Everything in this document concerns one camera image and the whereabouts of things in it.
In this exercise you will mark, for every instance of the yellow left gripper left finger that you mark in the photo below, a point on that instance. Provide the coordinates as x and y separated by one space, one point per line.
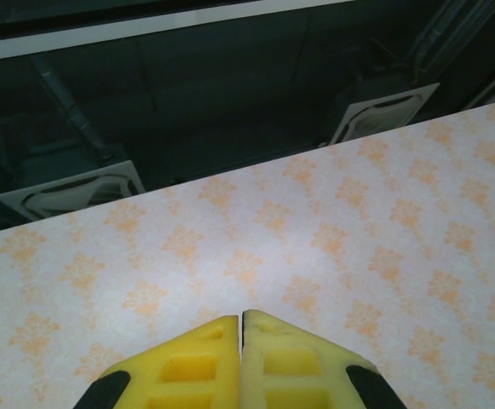
187 370

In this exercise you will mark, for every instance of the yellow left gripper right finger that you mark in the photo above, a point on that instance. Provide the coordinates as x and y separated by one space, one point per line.
294 370

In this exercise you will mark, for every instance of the grey ceiling pipe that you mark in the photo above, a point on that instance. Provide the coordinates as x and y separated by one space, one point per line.
72 111
432 38

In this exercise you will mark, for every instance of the white ceiling air vent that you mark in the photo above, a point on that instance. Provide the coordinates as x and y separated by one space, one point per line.
383 111
59 198

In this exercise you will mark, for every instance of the white ceiling beam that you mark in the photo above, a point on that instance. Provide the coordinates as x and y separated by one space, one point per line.
145 27

